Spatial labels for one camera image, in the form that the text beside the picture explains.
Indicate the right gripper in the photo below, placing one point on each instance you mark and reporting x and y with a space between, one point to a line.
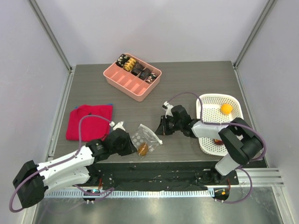
164 125

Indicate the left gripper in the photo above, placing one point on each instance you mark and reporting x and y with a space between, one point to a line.
130 148

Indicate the clear zip top bag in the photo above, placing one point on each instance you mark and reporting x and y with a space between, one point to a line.
145 134

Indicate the brown orange fake fruit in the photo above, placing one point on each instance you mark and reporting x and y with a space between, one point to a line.
143 149

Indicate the dark red fake fruit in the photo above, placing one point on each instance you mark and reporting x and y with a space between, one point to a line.
218 142

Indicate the yellow fake fruit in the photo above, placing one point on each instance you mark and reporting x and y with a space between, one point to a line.
226 109

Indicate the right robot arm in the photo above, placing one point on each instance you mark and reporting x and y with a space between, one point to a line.
241 141

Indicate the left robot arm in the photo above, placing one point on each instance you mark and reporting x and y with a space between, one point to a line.
34 181

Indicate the red folded cloth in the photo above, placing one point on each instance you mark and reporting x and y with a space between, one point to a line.
91 127

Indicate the black spotted sock roll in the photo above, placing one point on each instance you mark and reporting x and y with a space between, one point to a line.
151 78

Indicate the white perforated basket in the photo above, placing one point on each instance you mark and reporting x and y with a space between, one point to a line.
212 103

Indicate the dark brown sock roll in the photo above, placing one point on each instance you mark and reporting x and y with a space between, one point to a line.
137 69

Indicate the pink divided tray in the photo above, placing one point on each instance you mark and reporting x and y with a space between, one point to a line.
130 84

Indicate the yellow black sock roll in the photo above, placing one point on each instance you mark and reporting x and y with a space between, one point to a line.
129 64

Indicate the black floral sock roll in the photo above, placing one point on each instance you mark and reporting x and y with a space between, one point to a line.
122 59

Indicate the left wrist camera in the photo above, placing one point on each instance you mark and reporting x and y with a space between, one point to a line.
118 125

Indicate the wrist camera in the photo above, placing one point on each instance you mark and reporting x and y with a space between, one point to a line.
118 125
167 107

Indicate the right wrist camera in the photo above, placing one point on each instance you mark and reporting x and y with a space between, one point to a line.
167 107

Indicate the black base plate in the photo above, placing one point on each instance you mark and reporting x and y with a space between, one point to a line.
159 176

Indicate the white slotted cable duct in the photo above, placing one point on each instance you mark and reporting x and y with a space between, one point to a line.
76 193

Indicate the right aluminium frame post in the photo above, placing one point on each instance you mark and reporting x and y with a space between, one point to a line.
255 30

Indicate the aluminium frame post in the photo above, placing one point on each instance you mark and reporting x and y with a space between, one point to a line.
40 16
255 30

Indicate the left aluminium frame post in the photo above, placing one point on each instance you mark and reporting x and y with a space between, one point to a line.
40 16

